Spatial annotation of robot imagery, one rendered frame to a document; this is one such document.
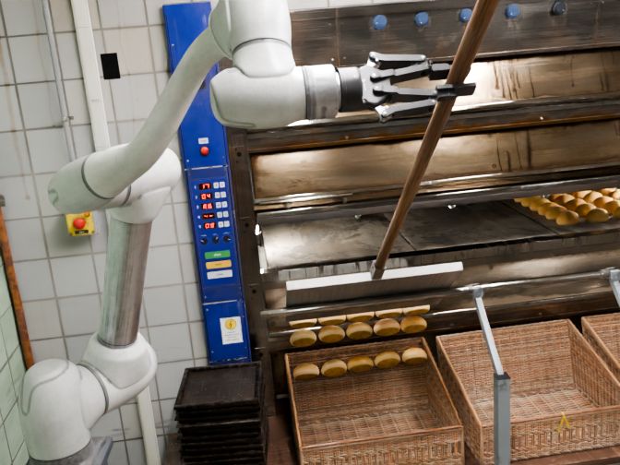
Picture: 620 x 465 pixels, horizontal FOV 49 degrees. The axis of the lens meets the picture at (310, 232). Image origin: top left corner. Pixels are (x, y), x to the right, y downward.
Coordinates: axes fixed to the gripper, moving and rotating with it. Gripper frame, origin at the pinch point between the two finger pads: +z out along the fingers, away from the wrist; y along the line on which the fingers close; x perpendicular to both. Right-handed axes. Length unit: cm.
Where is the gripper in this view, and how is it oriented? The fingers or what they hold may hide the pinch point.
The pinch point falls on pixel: (452, 81)
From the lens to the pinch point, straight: 123.8
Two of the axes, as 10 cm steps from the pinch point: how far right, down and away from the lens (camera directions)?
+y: 1.4, 9.2, -3.7
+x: 0.6, -3.8, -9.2
